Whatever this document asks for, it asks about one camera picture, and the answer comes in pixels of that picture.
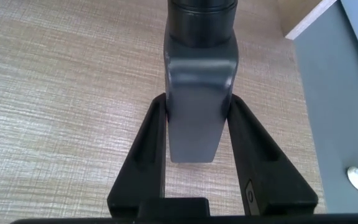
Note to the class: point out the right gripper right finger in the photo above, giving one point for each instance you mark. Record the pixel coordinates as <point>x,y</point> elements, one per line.
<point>269,183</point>

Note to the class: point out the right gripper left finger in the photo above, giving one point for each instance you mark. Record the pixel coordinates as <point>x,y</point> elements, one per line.
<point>145,174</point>

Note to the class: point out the grey cabinet with wooden edge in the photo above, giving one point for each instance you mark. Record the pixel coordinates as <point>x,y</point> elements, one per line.
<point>331,109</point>

